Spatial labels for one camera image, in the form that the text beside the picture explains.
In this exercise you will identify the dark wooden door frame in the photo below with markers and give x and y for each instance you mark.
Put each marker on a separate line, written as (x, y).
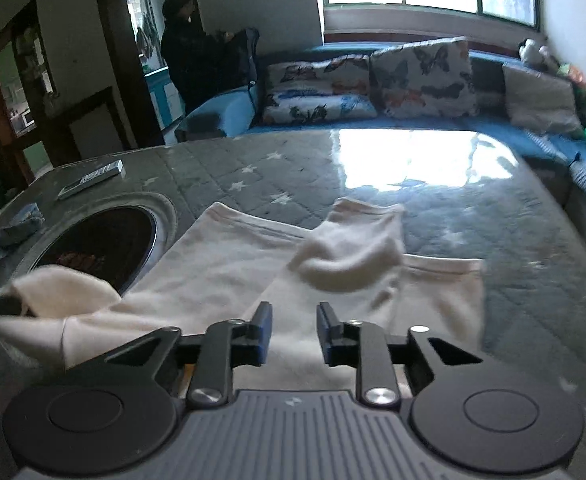
(132, 31)

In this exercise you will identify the butterfly pillow flat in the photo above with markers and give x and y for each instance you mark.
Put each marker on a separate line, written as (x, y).
(346, 74)
(303, 108)

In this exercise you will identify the butterfly pillow lower flat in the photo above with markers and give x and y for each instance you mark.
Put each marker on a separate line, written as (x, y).
(303, 108)

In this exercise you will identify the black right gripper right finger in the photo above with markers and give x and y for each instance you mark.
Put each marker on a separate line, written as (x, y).
(375, 355)

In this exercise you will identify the white sweater garment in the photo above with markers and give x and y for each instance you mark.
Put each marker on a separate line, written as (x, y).
(227, 263)

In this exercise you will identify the butterfly pillow upper flat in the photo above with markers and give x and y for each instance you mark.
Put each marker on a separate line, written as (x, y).
(346, 74)

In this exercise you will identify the butterfly pillow upright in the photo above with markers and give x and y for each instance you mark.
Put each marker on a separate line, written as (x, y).
(424, 79)

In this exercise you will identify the dark blue cloth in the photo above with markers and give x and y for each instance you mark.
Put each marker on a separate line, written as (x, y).
(28, 221)

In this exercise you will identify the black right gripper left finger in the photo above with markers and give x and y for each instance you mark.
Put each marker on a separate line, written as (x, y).
(200, 365)

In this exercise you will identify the grey plain cushion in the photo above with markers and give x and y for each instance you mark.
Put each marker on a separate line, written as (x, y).
(538, 102)

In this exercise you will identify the blue sofa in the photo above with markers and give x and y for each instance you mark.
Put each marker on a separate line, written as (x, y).
(560, 158)

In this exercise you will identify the person in dark clothes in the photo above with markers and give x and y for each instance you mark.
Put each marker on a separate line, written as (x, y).
(203, 65)

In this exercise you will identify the silver remote control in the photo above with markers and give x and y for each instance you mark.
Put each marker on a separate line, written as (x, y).
(111, 170)

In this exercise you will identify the white plush toy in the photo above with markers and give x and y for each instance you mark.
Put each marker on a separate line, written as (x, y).
(537, 56)

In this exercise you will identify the grey star quilted table cover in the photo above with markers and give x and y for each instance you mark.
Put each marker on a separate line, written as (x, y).
(465, 194)

